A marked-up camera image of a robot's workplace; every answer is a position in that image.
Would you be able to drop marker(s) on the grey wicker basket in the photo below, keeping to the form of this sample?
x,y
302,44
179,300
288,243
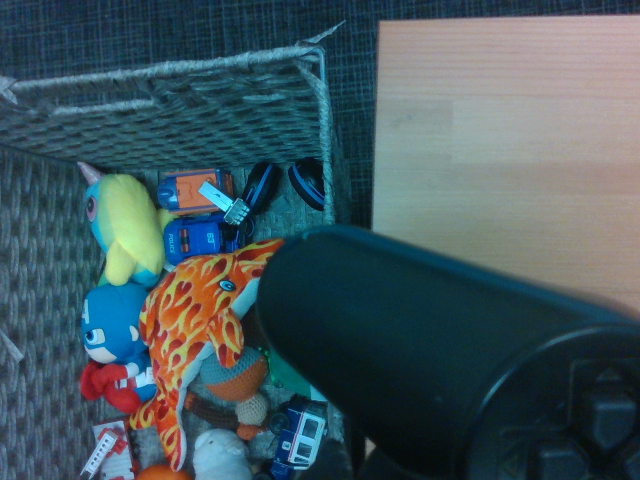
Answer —
x,y
200,110

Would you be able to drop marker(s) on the black blue headphones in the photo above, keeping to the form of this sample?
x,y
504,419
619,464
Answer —
x,y
260,182

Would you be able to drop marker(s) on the reddish wood coffee table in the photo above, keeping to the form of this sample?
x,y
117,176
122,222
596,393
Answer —
x,y
500,150

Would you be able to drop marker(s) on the blue white toy bus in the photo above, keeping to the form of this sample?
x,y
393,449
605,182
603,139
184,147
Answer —
x,y
302,435

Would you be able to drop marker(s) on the Captain America plush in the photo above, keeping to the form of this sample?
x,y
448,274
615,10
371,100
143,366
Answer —
x,y
107,325

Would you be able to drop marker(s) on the white grey plush toy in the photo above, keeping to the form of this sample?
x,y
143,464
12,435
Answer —
x,y
220,455

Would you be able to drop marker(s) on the red white toy fire truck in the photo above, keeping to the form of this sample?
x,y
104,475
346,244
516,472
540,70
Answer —
x,y
110,450

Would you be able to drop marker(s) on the orange ball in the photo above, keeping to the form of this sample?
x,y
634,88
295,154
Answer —
x,y
162,473

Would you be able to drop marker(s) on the blue police toy car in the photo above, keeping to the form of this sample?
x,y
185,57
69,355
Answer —
x,y
195,240

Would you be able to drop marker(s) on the green plush toy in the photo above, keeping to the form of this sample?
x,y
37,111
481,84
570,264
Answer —
x,y
287,375

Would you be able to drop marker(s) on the orange grey crochet toy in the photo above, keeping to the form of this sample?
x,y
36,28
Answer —
x,y
240,375

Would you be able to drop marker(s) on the orange flame shark plush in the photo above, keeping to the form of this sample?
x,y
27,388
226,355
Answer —
x,y
190,310

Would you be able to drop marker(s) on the orange toy car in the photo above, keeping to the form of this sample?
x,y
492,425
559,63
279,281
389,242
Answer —
x,y
182,192

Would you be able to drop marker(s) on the black gamepad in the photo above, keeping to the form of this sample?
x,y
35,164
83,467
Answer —
x,y
400,325

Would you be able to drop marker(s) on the yellow blue plush toy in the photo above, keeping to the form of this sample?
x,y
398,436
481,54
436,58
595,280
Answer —
x,y
130,220

